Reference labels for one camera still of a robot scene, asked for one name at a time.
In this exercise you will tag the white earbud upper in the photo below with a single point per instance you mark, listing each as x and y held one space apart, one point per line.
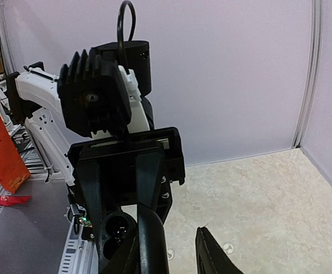
170 254

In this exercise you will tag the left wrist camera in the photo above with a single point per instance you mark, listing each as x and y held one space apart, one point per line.
99 96

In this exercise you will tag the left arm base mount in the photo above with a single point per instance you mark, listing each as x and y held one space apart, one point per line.
81 219

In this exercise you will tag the white earbud lower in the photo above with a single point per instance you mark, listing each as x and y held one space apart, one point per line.
228 248

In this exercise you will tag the white earbud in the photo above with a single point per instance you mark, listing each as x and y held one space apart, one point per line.
228 248
170 254

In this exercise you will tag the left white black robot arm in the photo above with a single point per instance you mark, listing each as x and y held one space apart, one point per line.
33 96

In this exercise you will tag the left aluminium frame post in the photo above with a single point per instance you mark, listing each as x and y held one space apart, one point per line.
312 73

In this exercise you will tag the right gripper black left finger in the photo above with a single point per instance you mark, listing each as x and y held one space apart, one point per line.
143 251

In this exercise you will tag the red cloth scrap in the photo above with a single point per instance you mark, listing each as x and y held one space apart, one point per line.
8 201

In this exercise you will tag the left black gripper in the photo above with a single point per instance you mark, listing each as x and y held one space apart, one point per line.
111 173

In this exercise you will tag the black earbud charging case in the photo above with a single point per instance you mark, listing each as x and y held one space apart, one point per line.
113 231

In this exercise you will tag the orange plastic crate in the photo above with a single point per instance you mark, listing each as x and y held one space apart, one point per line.
13 171

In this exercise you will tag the aluminium front rail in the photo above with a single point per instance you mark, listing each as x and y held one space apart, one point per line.
79 256

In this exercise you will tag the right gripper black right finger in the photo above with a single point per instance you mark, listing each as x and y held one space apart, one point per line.
211 258

